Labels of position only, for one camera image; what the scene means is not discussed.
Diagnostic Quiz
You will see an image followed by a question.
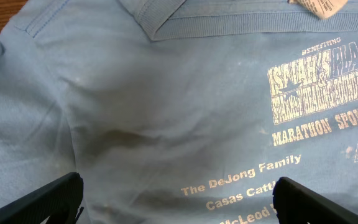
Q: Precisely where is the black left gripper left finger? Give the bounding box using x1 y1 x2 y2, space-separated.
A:
0 172 83 224

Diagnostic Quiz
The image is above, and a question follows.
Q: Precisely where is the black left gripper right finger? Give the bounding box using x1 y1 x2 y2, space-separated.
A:
272 177 358 224

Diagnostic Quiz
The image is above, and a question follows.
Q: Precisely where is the light blue printed t-shirt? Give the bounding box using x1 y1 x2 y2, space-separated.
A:
0 0 358 223

